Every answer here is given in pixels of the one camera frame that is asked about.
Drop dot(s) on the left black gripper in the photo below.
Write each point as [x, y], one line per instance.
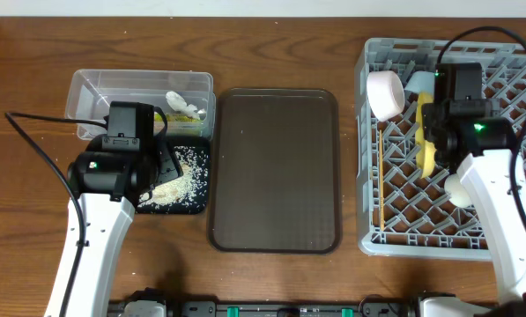
[168, 163]

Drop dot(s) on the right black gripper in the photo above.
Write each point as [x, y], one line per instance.
[430, 116]

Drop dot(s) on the light blue bowl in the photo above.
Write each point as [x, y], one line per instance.
[421, 81]

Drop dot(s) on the green snack wrapper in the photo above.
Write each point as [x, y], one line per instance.
[174, 118]

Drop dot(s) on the white tissue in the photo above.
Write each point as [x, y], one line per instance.
[179, 104]

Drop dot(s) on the yellow plate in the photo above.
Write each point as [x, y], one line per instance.
[425, 157]

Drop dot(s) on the pile of rice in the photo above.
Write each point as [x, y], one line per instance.
[187, 194]

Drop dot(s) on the wooden chopstick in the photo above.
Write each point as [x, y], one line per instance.
[381, 182]

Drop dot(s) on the white cup green inside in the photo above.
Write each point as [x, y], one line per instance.
[457, 194]

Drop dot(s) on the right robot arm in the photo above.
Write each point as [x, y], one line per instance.
[478, 145]

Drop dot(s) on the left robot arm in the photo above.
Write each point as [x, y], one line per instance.
[86, 270]

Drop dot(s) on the clear plastic waste bin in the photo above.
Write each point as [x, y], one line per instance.
[92, 92]

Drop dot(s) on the black waste tray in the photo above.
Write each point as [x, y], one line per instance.
[103, 179]

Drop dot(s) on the grey dishwasher rack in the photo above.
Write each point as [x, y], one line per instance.
[420, 221]

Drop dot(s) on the brown serving tray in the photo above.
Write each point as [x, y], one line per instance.
[276, 172]

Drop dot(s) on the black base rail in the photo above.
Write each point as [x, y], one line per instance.
[152, 302]

